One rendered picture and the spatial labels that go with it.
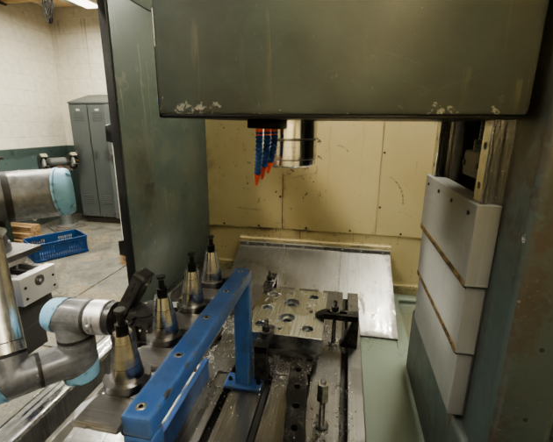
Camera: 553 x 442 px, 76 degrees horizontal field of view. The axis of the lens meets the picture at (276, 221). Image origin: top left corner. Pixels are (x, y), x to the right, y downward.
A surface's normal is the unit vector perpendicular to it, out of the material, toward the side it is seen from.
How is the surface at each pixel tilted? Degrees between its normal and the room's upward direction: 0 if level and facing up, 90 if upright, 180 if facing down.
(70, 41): 90
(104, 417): 0
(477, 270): 90
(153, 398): 0
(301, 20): 90
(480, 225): 90
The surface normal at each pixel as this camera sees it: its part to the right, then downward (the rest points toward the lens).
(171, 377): 0.01, -0.96
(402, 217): -0.19, 0.26
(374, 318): -0.07, -0.77
